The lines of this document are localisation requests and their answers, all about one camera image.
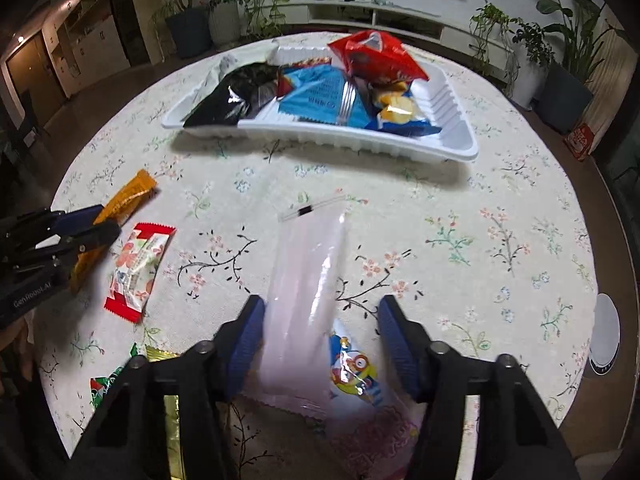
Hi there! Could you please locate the plant in white pot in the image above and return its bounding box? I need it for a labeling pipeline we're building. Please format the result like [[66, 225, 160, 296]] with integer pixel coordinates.
[[509, 19, 557, 109]]

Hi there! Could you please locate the large-leaf plant in dark pot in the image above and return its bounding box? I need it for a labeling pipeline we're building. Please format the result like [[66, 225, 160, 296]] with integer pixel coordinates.
[[519, 0, 618, 134]]

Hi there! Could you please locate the translucent pale pink packet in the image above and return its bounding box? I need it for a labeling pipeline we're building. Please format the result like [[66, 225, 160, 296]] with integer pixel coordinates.
[[263, 196, 389, 419]]

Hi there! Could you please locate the white wall cabinet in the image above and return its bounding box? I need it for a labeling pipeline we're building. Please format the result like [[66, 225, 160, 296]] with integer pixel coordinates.
[[0, 0, 132, 128]]

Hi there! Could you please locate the tall plant in blue pot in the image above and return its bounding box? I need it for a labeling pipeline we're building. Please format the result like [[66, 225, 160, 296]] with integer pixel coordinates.
[[139, 0, 214, 59]]

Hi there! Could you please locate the white plastic tray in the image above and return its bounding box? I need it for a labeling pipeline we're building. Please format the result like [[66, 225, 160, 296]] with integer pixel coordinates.
[[162, 44, 480, 163]]

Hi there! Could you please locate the light blue snack packet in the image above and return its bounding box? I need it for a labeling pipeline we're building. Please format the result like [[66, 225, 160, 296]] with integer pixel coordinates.
[[276, 66, 382, 129]]

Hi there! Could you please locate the plant in grey ribbed pot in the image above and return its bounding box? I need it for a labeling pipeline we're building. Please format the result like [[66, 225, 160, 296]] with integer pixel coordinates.
[[206, 0, 244, 52]]

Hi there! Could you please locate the black snack packet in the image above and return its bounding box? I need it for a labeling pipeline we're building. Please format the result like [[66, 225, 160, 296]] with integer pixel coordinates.
[[182, 52, 282, 129]]

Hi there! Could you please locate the beige curtain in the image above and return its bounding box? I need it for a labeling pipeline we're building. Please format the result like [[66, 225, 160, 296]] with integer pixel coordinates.
[[584, 24, 637, 147]]

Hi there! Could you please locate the white round trash can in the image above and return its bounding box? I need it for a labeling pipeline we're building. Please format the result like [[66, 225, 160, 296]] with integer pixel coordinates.
[[589, 292, 622, 377]]

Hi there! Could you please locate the red paper bag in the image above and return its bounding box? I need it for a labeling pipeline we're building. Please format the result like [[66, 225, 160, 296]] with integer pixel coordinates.
[[564, 122, 597, 162]]

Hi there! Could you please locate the floral tablecloth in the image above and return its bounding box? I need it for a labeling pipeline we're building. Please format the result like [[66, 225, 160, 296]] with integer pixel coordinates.
[[32, 30, 601, 480]]

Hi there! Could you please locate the white television cabinet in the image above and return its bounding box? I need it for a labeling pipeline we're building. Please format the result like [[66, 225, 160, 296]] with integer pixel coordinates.
[[280, 0, 507, 80]]

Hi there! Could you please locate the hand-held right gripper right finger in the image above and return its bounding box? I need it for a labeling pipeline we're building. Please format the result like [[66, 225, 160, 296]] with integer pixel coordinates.
[[377, 296, 576, 480]]

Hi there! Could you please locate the green snack packet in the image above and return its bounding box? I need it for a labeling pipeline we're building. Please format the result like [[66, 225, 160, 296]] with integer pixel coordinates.
[[89, 343, 133, 412]]

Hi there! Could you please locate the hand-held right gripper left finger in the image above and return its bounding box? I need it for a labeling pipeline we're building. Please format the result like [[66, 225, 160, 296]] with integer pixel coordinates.
[[70, 295, 266, 480]]

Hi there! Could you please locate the orange snack packet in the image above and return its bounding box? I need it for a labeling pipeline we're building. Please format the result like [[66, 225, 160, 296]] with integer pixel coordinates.
[[69, 169, 159, 292]]

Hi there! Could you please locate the trailing green plant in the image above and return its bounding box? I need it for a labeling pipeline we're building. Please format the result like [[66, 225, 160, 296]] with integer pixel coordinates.
[[469, 1, 517, 97], [240, 0, 292, 42]]

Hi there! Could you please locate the gold snack packet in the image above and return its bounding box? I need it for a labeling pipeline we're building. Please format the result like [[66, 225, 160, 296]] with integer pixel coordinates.
[[144, 346, 182, 480]]

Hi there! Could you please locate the dark blue chip packet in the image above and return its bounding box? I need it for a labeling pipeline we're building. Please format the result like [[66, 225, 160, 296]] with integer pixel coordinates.
[[366, 82, 444, 137]]

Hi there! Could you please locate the red and white snack packet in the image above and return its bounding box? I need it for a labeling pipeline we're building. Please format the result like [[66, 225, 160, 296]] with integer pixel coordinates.
[[103, 222, 177, 322]]

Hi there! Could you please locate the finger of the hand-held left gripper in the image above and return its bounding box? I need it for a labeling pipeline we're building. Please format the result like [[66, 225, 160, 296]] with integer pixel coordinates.
[[0, 205, 107, 251], [15, 221, 122, 268]]

